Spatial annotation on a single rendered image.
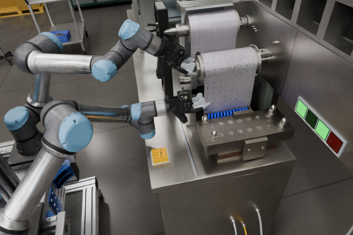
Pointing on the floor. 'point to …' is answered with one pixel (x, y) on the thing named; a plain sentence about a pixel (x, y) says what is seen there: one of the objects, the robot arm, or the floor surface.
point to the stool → (6, 55)
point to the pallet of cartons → (17, 4)
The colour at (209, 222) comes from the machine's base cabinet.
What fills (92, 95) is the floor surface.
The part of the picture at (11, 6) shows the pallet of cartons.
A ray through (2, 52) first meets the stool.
